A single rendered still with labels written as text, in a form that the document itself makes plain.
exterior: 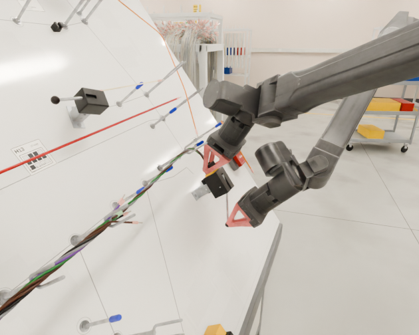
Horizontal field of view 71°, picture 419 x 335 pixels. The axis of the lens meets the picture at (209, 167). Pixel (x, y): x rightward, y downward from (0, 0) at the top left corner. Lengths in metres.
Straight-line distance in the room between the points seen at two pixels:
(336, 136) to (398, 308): 1.65
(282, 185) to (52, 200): 0.43
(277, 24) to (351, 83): 8.35
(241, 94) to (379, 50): 0.25
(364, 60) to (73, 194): 0.47
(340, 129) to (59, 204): 0.57
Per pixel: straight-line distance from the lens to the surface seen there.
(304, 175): 0.63
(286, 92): 0.52
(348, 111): 0.74
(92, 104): 0.55
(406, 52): 0.41
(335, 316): 2.02
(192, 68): 1.33
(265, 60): 8.80
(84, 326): 0.49
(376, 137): 4.77
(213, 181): 0.68
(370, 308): 2.15
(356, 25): 8.84
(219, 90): 0.56
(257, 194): 0.66
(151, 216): 0.61
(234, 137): 0.63
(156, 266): 0.59
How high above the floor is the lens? 1.45
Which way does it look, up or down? 23 degrees down
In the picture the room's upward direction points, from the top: straight up
